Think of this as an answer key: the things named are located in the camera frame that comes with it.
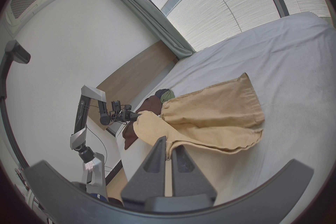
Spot black cable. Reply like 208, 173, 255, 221
86, 126, 109, 174

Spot tan shorts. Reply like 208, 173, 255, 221
132, 72, 265, 161

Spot bed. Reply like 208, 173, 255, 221
96, 12, 336, 208

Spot brown shorts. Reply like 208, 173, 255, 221
122, 96, 164, 150

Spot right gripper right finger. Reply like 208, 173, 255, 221
172, 146, 218, 204

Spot green garment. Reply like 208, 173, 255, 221
161, 90, 175, 103

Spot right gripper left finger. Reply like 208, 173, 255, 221
120, 136, 167, 208

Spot blue-green curtain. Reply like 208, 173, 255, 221
100, 0, 196, 60

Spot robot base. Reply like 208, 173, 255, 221
71, 152, 110, 202

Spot window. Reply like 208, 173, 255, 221
113, 0, 332, 53

